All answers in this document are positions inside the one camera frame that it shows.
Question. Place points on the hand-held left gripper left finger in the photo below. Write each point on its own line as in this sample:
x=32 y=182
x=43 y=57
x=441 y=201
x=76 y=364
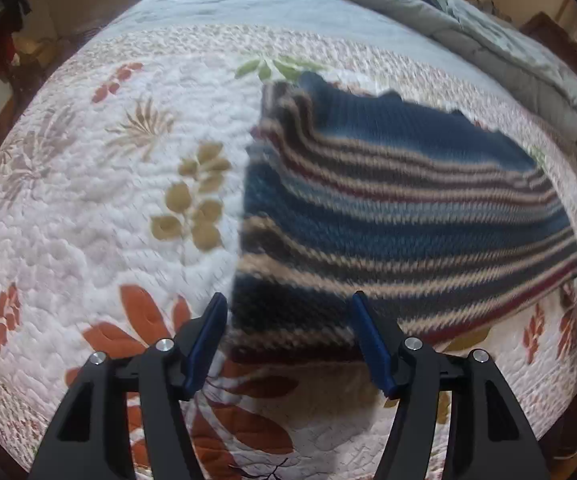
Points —
x=203 y=345

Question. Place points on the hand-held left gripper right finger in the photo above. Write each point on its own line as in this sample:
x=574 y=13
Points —
x=371 y=345

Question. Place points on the dark wooden headboard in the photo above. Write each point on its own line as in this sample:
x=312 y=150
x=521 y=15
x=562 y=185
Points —
x=563 y=45

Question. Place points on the blue striped knit sweater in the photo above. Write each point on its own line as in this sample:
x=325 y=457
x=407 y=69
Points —
x=393 y=220

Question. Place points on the floral quilted bedspread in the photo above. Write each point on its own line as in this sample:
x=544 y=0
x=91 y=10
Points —
x=93 y=200

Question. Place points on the grey-blue comforter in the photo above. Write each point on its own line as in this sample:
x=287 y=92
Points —
x=468 y=20

